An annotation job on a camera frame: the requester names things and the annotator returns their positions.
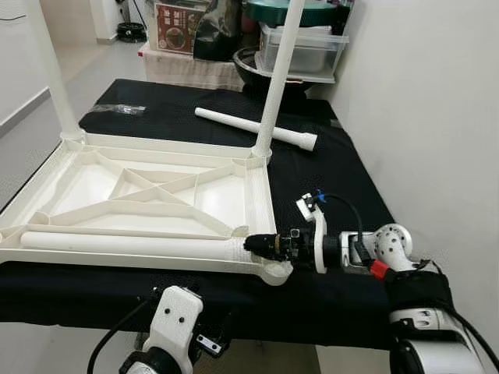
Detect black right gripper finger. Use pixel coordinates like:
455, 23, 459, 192
244, 234, 277, 261

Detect white plastic table top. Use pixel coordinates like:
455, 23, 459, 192
0, 131, 293, 288

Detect black round bowl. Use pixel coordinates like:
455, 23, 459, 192
234, 47, 328, 96

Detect beige cloth covered bench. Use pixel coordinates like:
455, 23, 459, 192
140, 43, 246, 90

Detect clear plastic storage bin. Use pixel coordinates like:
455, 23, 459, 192
257, 23, 349, 83

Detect clear tape strip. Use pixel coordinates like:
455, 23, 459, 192
94, 104, 147, 115

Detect black bag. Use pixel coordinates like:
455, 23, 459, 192
193, 0, 244, 62

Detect red printed box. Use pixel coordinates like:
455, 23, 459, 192
154, 2, 203, 54

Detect black round floor device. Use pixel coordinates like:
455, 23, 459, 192
117, 23, 147, 41

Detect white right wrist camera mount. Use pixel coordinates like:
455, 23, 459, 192
296, 193, 328, 275

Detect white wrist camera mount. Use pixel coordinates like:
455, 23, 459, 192
296, 193, 328, 275
144, 286, 203, 367

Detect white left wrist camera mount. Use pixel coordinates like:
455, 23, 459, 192
144, 286, 203, 367

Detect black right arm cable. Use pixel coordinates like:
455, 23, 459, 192
320, 193, 367, 258

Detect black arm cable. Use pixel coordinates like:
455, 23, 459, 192
320, 193, 367, 258
87, 296, 157, 374

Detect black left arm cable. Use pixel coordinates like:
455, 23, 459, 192
87, 296, 157, 374

